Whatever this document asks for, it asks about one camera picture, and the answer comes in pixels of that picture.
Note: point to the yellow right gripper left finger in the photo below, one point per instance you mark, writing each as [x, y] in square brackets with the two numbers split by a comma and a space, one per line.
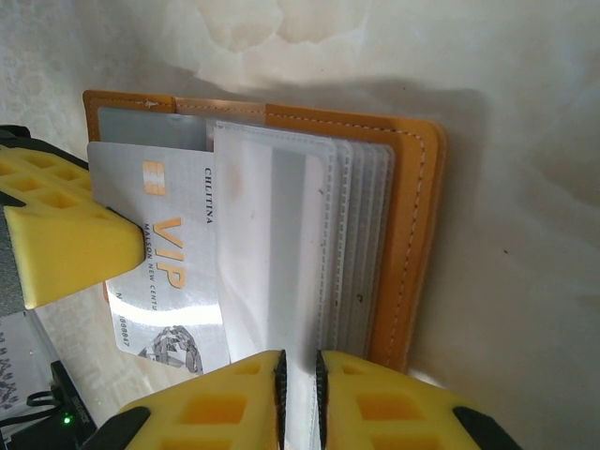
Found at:
[211, 408]

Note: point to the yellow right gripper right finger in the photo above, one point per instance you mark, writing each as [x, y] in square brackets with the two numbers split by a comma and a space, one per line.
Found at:
[384, 412]

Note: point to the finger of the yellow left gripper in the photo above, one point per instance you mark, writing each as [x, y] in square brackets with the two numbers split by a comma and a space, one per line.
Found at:
[70, 253]

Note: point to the silver VIP card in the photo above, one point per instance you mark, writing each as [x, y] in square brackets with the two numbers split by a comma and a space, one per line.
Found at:
[183, 197]

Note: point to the orange leather card holder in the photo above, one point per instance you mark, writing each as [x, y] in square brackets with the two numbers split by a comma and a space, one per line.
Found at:
[412, 211]

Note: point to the aluminium side rail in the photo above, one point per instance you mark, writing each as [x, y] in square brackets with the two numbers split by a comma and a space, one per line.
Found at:
[42, 337]

